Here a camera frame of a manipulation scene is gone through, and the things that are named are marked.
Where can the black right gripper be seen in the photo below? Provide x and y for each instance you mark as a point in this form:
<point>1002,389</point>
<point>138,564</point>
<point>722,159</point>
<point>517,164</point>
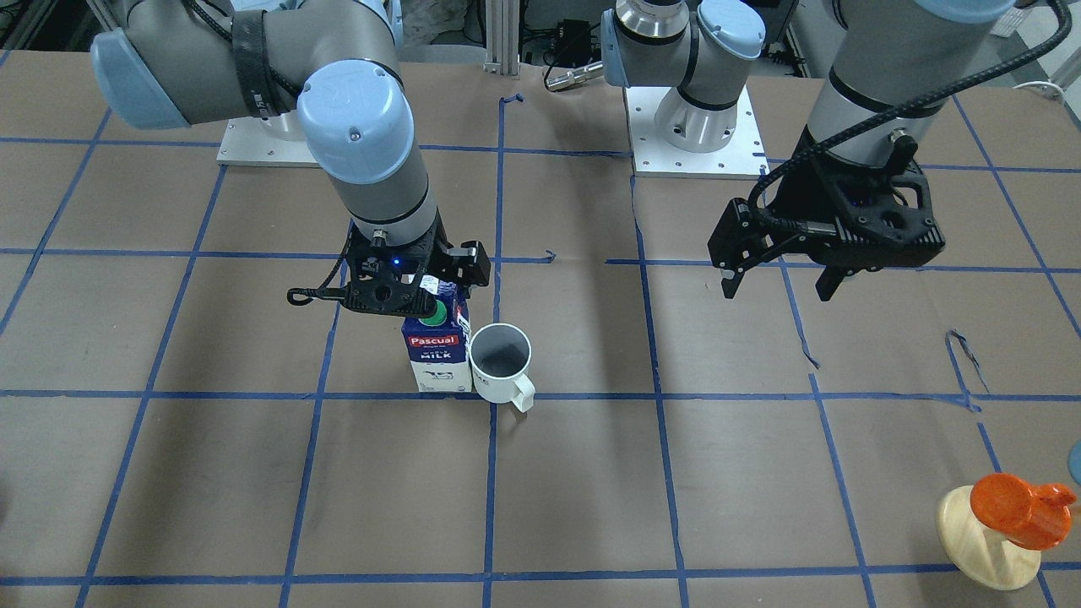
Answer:
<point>471,263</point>

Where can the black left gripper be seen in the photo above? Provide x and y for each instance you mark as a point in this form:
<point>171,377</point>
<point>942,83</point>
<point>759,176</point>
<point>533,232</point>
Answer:
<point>789,201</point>

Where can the blue white milk carton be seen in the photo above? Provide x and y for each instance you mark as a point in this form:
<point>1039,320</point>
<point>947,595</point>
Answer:
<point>437,346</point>

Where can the white ribbed mug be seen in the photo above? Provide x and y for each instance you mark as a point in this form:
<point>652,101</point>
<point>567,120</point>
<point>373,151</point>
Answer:
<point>499,356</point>

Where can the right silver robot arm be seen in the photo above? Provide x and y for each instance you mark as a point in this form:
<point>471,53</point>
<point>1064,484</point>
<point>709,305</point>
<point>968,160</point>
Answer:
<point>334,65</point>

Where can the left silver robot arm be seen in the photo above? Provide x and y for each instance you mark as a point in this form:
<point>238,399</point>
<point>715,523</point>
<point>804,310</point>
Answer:
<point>889,77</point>

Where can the orange cup on tree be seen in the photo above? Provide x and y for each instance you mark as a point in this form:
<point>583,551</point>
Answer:
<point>1035,518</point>

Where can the wooden mug tree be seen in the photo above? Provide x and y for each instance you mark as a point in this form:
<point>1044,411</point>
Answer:
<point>980,552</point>

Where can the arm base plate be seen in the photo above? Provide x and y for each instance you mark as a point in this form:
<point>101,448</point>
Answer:
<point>277,142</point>
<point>673,139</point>

